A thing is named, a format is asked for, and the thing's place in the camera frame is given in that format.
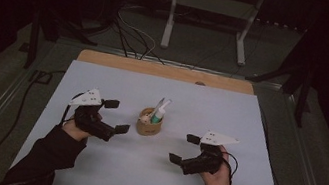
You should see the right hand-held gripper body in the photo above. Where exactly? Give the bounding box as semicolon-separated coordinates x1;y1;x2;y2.
177;127;242;184

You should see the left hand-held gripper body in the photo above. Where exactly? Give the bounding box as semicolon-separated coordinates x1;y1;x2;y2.
63;84;124;144

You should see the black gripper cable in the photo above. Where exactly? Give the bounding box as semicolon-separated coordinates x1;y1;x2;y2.
60;89;85;128
221;152;241;181

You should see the tan wooden pen holder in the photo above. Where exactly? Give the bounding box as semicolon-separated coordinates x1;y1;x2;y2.
134;105;166;139

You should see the person's right hand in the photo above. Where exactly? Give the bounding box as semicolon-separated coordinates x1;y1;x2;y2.
197;142;238;185

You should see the white table sheet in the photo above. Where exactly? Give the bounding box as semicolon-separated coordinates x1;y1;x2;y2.
1;51;303;185

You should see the white floor cable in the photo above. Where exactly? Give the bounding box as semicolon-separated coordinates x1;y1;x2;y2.
111;3;163;62

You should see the white metal stand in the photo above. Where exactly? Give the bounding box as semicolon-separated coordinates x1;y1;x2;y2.
158;0;267;69

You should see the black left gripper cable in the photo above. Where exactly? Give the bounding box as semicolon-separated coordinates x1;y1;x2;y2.
60;89;85;128

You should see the green and white glue stick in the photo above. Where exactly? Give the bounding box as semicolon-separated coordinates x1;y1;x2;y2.
150;105;168;127

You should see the white pen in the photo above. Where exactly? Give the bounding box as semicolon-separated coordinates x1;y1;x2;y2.
159;97;173;113

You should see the black stand with angled legs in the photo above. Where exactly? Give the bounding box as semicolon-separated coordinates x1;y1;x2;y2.
238;16;325;130
23;6;102;80

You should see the black floor cable bundle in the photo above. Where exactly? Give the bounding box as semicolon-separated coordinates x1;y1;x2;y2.
107;16;172;66

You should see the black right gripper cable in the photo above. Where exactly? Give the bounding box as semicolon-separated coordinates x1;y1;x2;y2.
221;152;241;181

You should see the long black floor cable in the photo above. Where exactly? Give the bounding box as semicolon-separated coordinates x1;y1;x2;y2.
0;59;68;185

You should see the person's left hand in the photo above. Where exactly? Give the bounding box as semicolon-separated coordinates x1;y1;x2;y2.
59;107;104;146

